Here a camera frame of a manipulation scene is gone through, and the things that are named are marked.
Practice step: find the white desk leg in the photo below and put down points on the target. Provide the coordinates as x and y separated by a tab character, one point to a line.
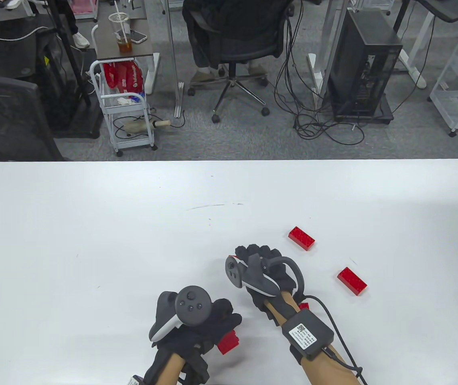
415	74

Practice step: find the stack of red toy bricks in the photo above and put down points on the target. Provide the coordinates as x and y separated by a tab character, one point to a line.
227	343

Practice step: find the grey mesh chair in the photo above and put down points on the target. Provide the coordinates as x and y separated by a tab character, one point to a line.
12	56

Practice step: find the red printed plastic bag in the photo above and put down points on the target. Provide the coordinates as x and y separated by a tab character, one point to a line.
122	76

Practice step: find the white and blue packet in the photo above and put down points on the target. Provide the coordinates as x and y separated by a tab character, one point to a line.
126	99

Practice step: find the red toy brick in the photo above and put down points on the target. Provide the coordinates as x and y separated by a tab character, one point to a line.
301	238
352	281
303	306

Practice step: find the black labelled forearm box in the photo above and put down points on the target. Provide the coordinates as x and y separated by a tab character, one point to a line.
136	380
307	335

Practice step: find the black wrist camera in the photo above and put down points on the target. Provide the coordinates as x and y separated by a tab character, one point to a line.
197	367

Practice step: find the person's left forearm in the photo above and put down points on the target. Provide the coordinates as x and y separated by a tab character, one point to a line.
169	369

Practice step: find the clear plastic drink cup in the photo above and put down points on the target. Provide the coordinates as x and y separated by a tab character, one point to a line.
124	47

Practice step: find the dark desk top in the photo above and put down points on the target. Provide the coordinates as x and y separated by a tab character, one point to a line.
449	10

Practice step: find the aluminium frame post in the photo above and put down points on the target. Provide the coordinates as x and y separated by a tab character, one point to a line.
171	48

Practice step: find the black floor stand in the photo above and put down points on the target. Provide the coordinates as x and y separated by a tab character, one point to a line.
80	126

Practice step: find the black mesh office chair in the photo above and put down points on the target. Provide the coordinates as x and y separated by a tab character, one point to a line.
4	116

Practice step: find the pink box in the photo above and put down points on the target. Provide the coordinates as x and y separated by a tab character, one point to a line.
82	6

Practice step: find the person's right hand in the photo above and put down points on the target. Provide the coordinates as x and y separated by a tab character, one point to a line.
261	252

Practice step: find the smartphone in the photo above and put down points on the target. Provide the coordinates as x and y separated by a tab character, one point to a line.
138	37

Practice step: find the black computer tower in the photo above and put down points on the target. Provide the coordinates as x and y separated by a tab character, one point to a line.
367	44

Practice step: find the beige handheld tool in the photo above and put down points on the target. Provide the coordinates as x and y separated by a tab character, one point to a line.
140	126

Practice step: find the white desk frame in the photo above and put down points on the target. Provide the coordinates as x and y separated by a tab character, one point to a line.
335	36

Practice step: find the person's left hand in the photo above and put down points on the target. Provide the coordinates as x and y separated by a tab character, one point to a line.
221	317

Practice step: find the black swivel office chair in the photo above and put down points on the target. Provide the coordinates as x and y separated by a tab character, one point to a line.
253	51

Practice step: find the brown side table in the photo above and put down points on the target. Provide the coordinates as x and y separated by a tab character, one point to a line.
108	44

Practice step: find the white drinking straw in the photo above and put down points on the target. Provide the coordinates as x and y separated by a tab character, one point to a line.
121	22

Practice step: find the black tower dolly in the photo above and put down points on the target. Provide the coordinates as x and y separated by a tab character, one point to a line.
387	114

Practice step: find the grey tracking controller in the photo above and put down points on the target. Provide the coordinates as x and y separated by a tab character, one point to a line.
257	278
191	306

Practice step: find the white rolling cart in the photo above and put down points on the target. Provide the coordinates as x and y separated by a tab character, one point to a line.
132	141

